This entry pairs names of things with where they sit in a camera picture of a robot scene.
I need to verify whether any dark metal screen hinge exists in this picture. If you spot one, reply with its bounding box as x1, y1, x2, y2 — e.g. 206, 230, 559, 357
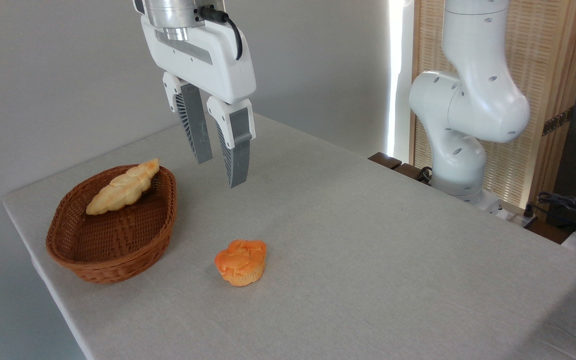
542, 106, 576, 137

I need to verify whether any wooden lattice folding screen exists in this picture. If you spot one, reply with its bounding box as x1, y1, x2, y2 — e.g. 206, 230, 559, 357
410, 0, 576, 212

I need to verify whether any orange muffin-shaped bread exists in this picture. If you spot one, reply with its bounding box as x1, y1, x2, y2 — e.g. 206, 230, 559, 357
214, 239, 268, 287

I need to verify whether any dark brown wooden furniture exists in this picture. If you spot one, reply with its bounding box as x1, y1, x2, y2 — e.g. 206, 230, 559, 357
368, 152, 432, 184

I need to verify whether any brown wicker basket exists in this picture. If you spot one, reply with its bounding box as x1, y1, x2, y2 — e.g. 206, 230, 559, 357
45, 164, 178, 285

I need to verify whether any braided golden bread loaf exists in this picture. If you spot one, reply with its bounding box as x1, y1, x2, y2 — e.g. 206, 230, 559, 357
86, 158, 161, 216

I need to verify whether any black cable bundle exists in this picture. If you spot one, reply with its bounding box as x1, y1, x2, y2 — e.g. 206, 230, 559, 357
535, 186, 576, 227

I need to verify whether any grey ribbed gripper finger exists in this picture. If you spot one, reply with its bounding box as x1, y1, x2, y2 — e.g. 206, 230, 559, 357
206, 96, 257, 189
162, 71, 214, 165

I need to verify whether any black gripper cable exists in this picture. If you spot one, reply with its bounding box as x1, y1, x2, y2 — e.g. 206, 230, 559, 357
197, 5, 244, 61

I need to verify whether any white power strip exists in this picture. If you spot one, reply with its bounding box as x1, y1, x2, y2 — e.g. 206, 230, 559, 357
499, 202, 539, 229

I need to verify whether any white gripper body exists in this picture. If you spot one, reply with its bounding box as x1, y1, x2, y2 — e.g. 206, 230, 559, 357
140, 14, 258, 105

